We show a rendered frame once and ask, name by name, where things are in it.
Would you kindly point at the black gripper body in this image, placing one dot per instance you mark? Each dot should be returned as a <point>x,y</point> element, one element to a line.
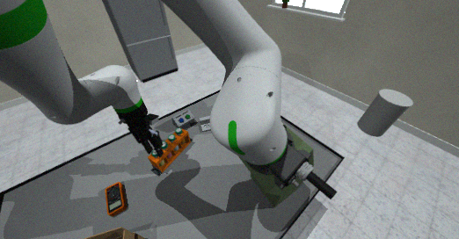
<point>141,126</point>

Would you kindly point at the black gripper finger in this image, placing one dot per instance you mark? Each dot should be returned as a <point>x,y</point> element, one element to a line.
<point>142,140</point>
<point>155,140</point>

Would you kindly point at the white button panel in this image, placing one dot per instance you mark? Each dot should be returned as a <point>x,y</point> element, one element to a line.
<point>183,120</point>

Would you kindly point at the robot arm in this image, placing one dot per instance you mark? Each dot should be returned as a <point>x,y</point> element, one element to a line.
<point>245,118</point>

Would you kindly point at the orange handheld multimeter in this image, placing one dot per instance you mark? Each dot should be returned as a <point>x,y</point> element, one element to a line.
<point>115,199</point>

